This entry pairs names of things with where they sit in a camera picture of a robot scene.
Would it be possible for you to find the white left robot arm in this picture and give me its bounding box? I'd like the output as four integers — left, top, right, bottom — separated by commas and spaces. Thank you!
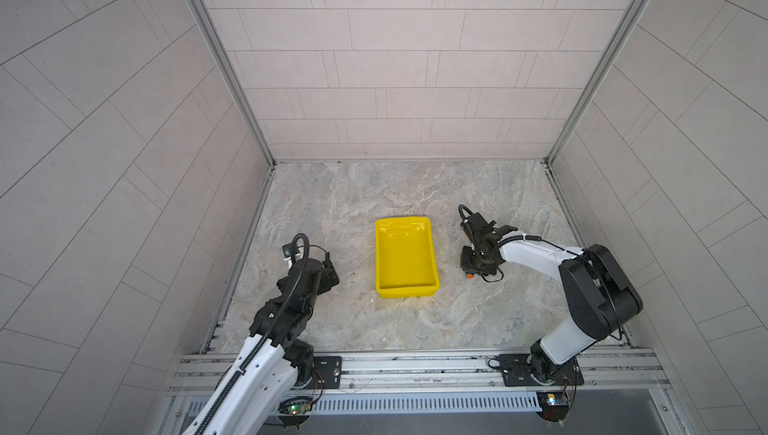
184, 234, 339, 434

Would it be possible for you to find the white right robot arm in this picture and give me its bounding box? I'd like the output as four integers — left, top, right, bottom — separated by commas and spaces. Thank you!
458, 204, 643, 385

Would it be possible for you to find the yellow plastic bin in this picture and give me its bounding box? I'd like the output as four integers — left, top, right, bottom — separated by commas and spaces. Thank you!
375, 216, 440, 299

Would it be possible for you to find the left controller circuit board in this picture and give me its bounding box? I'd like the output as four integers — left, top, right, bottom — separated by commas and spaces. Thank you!
277, 396, 315, 417

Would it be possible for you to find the controller circuit board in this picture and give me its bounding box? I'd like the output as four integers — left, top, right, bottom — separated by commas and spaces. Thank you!
277, 396, 315, 417
536, 392, 572, 423

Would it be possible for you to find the right controller circuit board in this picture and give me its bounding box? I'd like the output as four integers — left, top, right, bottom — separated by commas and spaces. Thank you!
536, 392, 572, 423

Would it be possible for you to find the aluminium corner profile right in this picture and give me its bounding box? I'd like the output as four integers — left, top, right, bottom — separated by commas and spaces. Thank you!
544, 0, 651, 167

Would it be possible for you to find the aluminium corner profile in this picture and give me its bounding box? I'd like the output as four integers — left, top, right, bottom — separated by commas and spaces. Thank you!
544, 0, 651, 167
186, 0, 276, 167

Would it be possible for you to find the aluminium corner profile left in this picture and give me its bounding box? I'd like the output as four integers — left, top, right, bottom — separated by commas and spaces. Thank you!
186, 0, 276, 167

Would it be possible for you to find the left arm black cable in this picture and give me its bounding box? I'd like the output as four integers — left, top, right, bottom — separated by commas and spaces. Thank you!
200, 233, 311, 435

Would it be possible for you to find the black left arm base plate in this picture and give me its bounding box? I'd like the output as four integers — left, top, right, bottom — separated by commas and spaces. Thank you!
296, 356, 343, 390

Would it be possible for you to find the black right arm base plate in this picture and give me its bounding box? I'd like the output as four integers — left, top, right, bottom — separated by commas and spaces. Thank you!
487, 354, 584, 387

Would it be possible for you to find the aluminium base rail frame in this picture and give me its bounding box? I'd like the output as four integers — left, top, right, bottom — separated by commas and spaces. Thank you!
143, 317, 691, 435

